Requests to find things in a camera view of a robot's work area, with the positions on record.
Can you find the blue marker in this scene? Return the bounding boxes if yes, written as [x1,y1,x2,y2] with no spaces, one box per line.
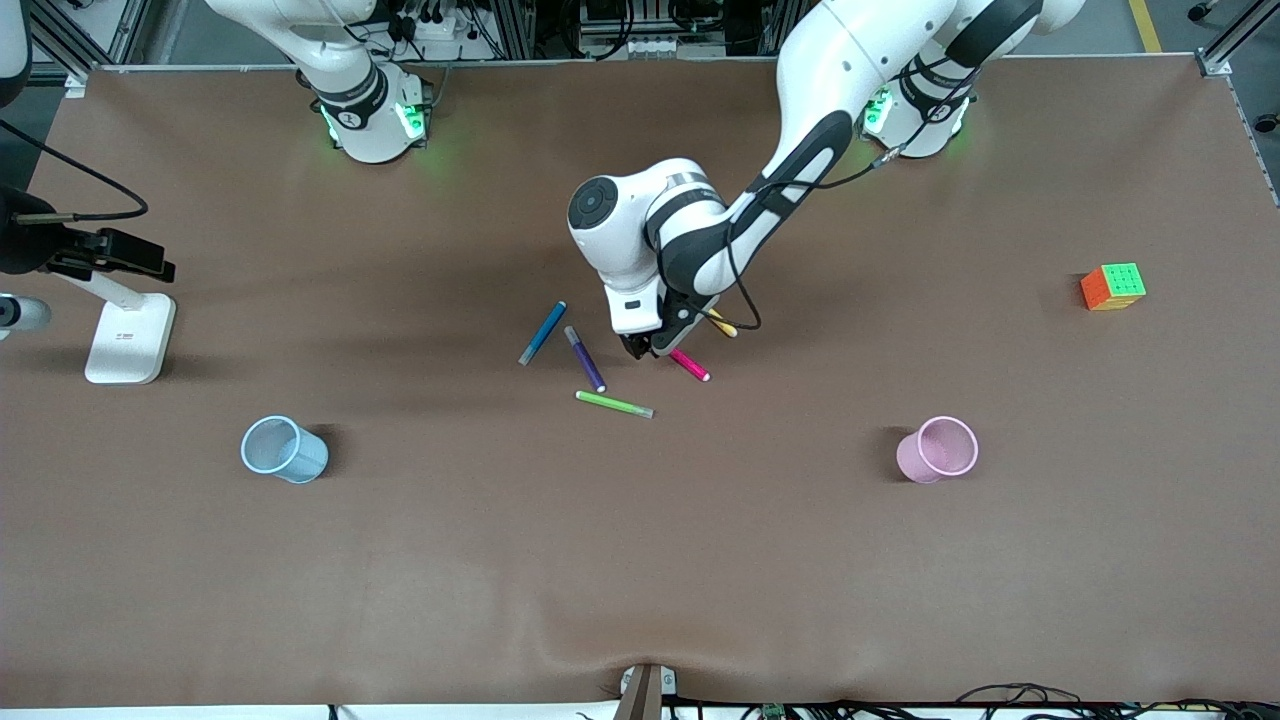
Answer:
[517,300,568,367]

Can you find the purple marker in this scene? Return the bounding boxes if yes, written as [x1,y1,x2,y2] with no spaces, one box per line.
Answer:
[563,325,608,394]

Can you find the green marker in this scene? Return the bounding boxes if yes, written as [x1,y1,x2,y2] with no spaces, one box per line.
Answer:
[575,390,655,420]

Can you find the white lamp stand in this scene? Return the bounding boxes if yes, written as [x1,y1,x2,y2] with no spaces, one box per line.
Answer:
[55,268,178,386]

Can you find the light blue plastic cup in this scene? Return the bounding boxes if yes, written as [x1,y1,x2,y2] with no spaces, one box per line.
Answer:
[240,415,329,485]

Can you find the pink plastic cup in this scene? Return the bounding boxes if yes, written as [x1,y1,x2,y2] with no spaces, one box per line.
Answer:
[895,415,980,485]

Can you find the white power strip with plugs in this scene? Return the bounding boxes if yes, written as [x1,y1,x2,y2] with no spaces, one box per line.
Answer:
[385,10,461,47]

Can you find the multicolour puzzle cube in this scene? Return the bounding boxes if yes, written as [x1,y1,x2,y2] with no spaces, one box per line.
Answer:
[1080,262,1148,312]

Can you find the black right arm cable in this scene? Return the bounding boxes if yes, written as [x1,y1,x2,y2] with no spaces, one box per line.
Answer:
[0,120,150,223]

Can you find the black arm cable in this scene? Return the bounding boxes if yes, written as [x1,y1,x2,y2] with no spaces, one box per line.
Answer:
[0,120,150,223]
[725,55,986,333]

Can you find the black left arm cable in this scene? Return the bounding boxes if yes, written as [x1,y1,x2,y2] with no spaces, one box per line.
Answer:
[725,55,986,333]

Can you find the aluminium frame rail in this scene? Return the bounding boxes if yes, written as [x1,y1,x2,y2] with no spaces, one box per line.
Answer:
[25,0,151,79]

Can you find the black cable loop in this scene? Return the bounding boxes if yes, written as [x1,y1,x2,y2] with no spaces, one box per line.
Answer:
[958,682,1083,707]

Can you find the aluminium frame corner post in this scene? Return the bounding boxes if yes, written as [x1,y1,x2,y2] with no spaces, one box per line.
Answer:
[1197,0,1280,77]

